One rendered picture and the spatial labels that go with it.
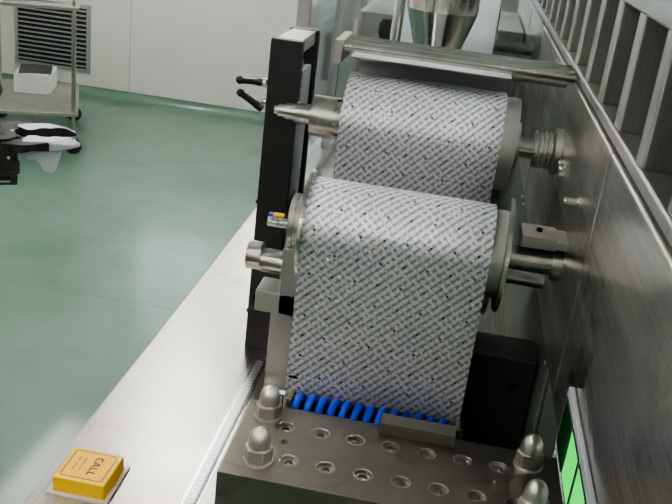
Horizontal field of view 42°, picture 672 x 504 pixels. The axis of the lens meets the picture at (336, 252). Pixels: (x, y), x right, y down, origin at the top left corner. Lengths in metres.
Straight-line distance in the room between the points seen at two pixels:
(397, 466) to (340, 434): 0.09
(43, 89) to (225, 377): 4.73
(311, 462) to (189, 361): 0.50
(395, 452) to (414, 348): 0.13
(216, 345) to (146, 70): 5.66
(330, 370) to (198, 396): 0.32
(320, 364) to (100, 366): 2.19
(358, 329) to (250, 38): 5.79
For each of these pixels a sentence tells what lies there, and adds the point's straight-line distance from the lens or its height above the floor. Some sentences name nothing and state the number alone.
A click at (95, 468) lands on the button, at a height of 0.92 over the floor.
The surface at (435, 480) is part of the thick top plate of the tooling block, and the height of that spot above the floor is 1.03.
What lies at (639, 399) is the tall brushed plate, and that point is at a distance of 0.69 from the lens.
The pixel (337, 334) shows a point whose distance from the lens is 1.15.
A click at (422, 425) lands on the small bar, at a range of 1.14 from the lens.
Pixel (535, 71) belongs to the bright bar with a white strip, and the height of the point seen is 1.45.
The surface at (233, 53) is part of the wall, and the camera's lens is 6.90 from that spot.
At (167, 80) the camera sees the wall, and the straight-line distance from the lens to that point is 7.09.
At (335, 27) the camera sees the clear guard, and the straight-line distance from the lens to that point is 2.09.
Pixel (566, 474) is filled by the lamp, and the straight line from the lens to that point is 0.88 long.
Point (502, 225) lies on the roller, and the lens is 1.11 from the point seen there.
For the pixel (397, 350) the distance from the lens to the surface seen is 1.15.
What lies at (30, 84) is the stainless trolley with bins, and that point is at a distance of 6.09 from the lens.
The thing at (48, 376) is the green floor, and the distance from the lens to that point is 3.25.
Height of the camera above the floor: 1.65
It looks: 22 degrees down
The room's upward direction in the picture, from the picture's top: 7 degrees clockwise
